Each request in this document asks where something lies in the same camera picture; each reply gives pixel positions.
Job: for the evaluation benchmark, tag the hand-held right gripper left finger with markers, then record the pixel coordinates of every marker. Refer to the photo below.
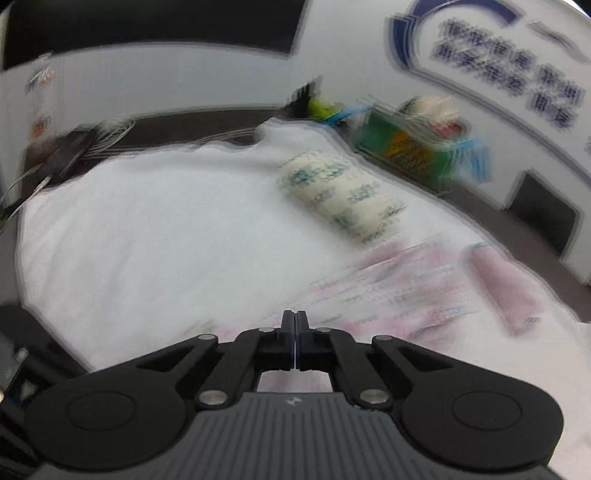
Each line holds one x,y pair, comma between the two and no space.
288,342

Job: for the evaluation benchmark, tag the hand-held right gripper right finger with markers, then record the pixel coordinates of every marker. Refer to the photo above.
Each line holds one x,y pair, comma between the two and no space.
303,342

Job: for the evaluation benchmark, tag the pink floral garment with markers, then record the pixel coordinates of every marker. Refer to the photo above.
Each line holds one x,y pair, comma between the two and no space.
388,290

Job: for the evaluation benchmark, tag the rolled cream green-print cloth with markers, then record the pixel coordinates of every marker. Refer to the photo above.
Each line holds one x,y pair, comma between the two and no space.
339,194

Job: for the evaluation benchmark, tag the white sheet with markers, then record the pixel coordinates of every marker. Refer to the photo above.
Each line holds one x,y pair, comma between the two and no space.
175,230

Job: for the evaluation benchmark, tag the rolled pink cloth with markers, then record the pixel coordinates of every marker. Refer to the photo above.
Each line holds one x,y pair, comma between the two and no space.
505,286

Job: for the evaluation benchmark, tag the black chair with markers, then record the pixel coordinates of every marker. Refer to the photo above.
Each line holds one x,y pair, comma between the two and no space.
547,214

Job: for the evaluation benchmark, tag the blue lettered wall sign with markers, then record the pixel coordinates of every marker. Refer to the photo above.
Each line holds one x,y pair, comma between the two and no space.
498,69

